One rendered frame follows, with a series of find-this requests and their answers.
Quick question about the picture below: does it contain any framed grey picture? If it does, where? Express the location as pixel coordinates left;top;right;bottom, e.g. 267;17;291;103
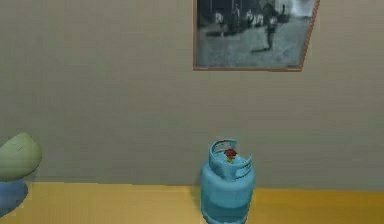
192;0;321;72

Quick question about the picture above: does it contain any blue gas cylinder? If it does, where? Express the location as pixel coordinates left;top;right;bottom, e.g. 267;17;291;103
200;138;256;224

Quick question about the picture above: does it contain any pale green rounded cushion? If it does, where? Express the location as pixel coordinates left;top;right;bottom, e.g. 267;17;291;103
0;132;43;183

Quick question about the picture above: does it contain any blue rounded seat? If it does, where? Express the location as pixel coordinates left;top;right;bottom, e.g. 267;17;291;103
0;179;29;219

